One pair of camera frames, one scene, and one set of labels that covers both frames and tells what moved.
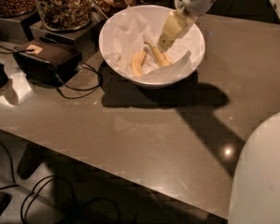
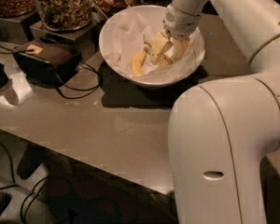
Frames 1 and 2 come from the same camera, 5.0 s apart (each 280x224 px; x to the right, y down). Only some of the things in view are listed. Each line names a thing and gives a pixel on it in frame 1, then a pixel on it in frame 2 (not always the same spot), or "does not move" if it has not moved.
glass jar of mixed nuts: (64, 7) does not move
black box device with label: (47, 63) does not move
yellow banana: (136, 63) does not move
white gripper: (198, 0) to (181, 23)
